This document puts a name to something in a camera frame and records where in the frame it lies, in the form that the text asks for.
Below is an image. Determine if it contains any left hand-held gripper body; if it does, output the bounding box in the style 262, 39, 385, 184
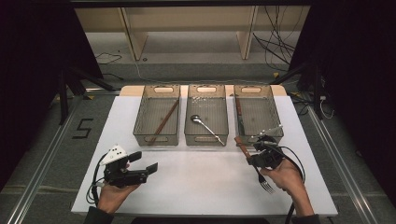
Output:
100, 144, 149, 189

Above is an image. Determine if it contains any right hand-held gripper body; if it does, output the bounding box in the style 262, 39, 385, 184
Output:
250, 125, 285, 171

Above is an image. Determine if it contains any wooden handled fork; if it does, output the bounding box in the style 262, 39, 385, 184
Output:
233, 135, 276, 195

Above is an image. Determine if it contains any translucent grey plastic bin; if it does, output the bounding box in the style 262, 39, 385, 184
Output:
183, 84, 230, 147
133, 84, 181, 147
233, 84, 285, 148

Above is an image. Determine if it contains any metal spoon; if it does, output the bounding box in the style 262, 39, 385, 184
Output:
190, 114, 226, 147

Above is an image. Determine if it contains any person's left hand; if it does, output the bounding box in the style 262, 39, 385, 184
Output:
97, 182, 140, 215

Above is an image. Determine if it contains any person's right hand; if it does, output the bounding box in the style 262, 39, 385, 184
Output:
260, 160, 305, 198

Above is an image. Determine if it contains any person's dark clothing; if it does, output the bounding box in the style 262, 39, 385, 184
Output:
130, 217, 263, 224

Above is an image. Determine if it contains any black tripod stand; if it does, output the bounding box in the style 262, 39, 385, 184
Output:
56, 65, 117, 126
270, 60, 325, 120

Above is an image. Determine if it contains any black curtain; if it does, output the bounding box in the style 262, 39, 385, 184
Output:
288, 0, 396, 206
0, 0, 104, 190

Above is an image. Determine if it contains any light wooden shelf unit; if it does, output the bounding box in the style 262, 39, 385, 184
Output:
74, 6, 311, 62

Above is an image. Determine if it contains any left hand-held gripper black cable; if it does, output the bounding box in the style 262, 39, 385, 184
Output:
86, 153, 108, 207

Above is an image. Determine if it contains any hand-held gripper black cable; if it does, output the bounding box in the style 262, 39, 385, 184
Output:
270, 144, 307, 224
86, 153, 108, 207

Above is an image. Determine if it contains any right hand-held gripper black cable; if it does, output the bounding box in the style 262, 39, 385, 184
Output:
270, 144, 307, 224

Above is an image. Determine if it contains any white floor cable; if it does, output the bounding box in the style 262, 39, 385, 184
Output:
318, 94, 336, 120

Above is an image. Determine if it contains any aluminium floor rail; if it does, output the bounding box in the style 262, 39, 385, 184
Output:
307, 105, 379, 224
5, 92, 82, 224

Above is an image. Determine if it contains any thin black floor cable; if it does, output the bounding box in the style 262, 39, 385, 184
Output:
94, 51, 123, 66

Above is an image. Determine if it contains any bundle of black floor cables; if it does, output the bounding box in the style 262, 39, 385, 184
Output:
252, 6, 297, 73

